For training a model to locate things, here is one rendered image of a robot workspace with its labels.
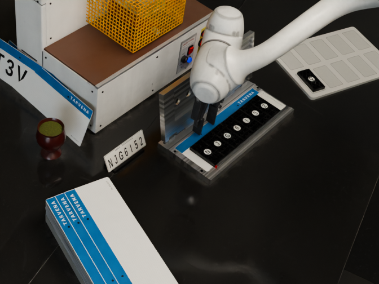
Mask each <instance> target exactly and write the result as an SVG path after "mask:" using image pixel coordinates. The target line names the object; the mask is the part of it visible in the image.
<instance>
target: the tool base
mask: <svg viewBox="0 0 379 284"><path fill-rule="evenodd" d="M249 80H250V79H246V80H245V81H244V83H243V84H242V85H241V86H240V87H238V88H237V89H236V90H235V93H233V94H232V95H231V96H230V97H228V98H227V99H226V100H224V102H223V103H220V105H221V106H222V107H221V108H220V109H219V108H218V111H217V114H219V113H220V112H221V111H223V110H224V109H226V108H227V107H228V106H229V105H231V104H232V103H233V102H234V101H236V100H237V99H238V98H240V97H241V96H242V95H243V94H245V93H246V92H248V91H249V90H250V89H251V88H253V89H255V90H257V91H258V92H261V91H262V89H261V88H257V86H256V85H255V83H251V82H250V81H249ZM293 112H294V109H293V108H291V107H289V108H288V109H287V110H286V111H285V112H284V113H282V114H281V115H280V116H279V117H277V119H275V120H274V121H273V122H271V123H270V124H269V125H268V126H267V127H266V128H264V129H263V130H262V131H261V132H260V133H259V134H258V135H256V136H255V137H254V138H252V139H251V141H249V142H248V143H247V144H245V145H244V146H243V147H242V148H241V149H240V150H238V151H237V152H236V153H235V154H234V155H233V156H231V157H230V158H229V159H228V160H227V161H226V162H224V163H223V164H222V165H220V166H219V167H218V168H215V167H213V168H212V169H211V170H209V171H208V172H206V171H205V170H204V169H202V168H201V167H200V166H198V165H197V164H195V163H194V162H192V161H191V160H190V159H188V158H187V157H186V156H184V155H183V154H182V153H180V152H179V151H177V150H176V149H175V147H176V146H177V145H179V144H180V143H181V142H182V141H184V140H185V139H186V138H188V137H189V136H190V135H192V134H193V133H194V132H193V131H192V129H193V125H191V126H190V127H189V128H188V129H186V130H184V129H185V128H184V129H183V130H182V131H180V132H179V133H177V134H176V133H174V134H173V135H171V136H170V137H169V140H168V141H167V142H164V141H162V140H161V141H160V142H158V146H157V147H158V148H160V149H161V150H162V151H163V152H165V153H166V154H168V155H169V156H170V157H171V158H173V159H174V160H176V161H177V162H179V163H180V164H181V165H182V166H184V167H185V168H187V169H188V170H190V171H191V172H192V173H193V174H195V175H196V176H198V177H199V178H200V179H201V180H203V181H204V182H206V183H207V184H209V185H211V184H212V183H213V182H214V181H216V180H217V179H218V178H219V177H220V176H221V175H223V174H224V173H225V172H226V171H227V170H228V169H229V168H231V167H232V166H233V165H234V164H235V163H236V162H237V161H239V160H240V159H241V158H242V157H243V156H245V155H246V154H247V153H248V152H249V151H250V150H252V149H253V148H254V147H255V146H256V145H257V144H259V143H260V142H261V141H262V140H263V139H264V138H265V137H267V136H268V135H269V134H270V133H272V132H273V130H275V129H276V128H277V127H279V126H280V125H281V124H282V123H283V122H284V121H285V120H287V119H288V118H289V117H290V116H291V115H292V114H293ZM207 113H208V111H207V112H205V114H204V116H203V118H204V124H206V123H207V121H206V116H207ZM204 124H203V125H204ZM174 150H176V152H174ZM200 170H203V172H201V171H200Z"/></svg>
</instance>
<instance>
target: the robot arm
mask: <svg viewBox="0 0 379 284"><path fill-rule="evenodd" d="M376 7H379V0H321V1H319V2H318V3H316V4H315V5H313V6H312V7H311V8H309V9H308V10H307V11H305V12H304V13H303V14H302V15H300V16H299V17H297V18H296V19H295V20H293V21H292V22H291V23H289V24H288V25H287V26H285V27H284V28H282V30H280V31H279V32H277V33H276V34H275V35H273V36H272V37H271V38H269V39H268V40H266V41H265V42H263V43H261V44H260V45H257V46H255V47H253V48H250V49H247V50H240V49H241V45H242V41H243V34H244V19H243V15H242V13H241V12H240V11H239V10H238V9H236V8H234V7H231V6H219V7H217V8H216V9H215V10H214V11H213V12H212V14H211V15H210V18H209V19H208V22H207V25H206V28H205V30H204V33H203V37H202V42H201V47H200V50H199V52H198V53H197V55H196V57H195V59H194V62H193V65H192V69H191V74H190V86H191V90H192V91H193V93H194V95H195V102H194V105H193V109H192V113H191V119H193V120H194V124H193V129H192V131H193V132H195V133H197V134H198V135H199V136H200V135H201V132H202V127H203V124H204V118H203V116H204V114H205V111H206V109H207V107H208V104H209V108H208V113H207V116H206V121H208V122H209V123H211V124H212V125H214V124H215V119H216V116H217V111H218V108H219V109H220V108H221V107H222V106H221V105H220V103H223V102H224V97H226V95H227V94H228V93H229V92H231V91H232V90H233V89H234V88H235V87H237V86H238V85H240V84H243V83H244V81H245V78H246V76H247V75H248V74H250V73H252V72H254V71H256V70H258V69H260V68H263V67H264V66H266V65H268V64H270V63H272V62H273V61H275V60H277V59H278V58H280V57H281V56H283V55H284V54H286V53H287V52H288V51H290V50H291V49H293V48H295V47H296V46H297V45H299V44H300V43H302V42H303V41H304V40H306V39H308V38H309V37H310V36H312V35H313V34H315V33H316V32H318V31H319V30H320V29H322V28H323V27H325V26H326V25H328V24H329V23H331V22H333V21H334V20H336V19H338V18H339V17H341V16H343V15H345V14H348V13H351V12H354V11H358V10H363V9H368V8H376Z"/></svg>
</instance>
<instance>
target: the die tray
mask: <svg viewBox="0 0 379 284"><path fill-rule="evenodd" d="M275 61H276V62H277V63H278V64H279V65H280V66H281V67H282V68H283V69H284V71H285V72H286V73H287V74H288V75H289V76H290V78H291V79H292V80H293V81H294V82H295V83H296V84H297V85H298V87H299V88H300V89H301V90H302V91H303V92H304V93H305V94H306V95H307V96H308V98H309V99H311V100H315V99H318V98H321V97H324V96H327V95H330V94H334V93H336V92H340V91H343V90H346V89H348V88H352V87H355V86H358V85H362V84H364V83H368V82H371V81H374V80H377V79H379V50H378V49H376V48H375V46H374V45H373V44H371V43H370V41H369V40H367V39H366V37H365V36H363V35H362V34H361V33H360V32H359V31H358V30H357V29H356V28H354V27H349V28H345V29H341V30H338V31H335V32H331V33H327V34H323V35H319V36H316V37H312V38H308V39H306V40H304V41H303V42H302V43H300V44H299V45H297V46H296V47H295V48H293V49H291V50H290V51H288V52H287V53H286V54H284V55H283V56H281V57H280V58H278V59H277V60H275ZM305 69H310V70H311V71H312V72H313V73H314V74H315V75H316V77H317V78H318V79H319V80H320V81H321V82H322V84H323V85H324V86H325V89H323V90H319V91H316V92H312V91H311V90H310V89H309V87H308V86H307V85H306V84H305V83H304V81H303V80H301V79H300V77H299V76H298V75H297V72H299V71H302V70H305Z"/></svg>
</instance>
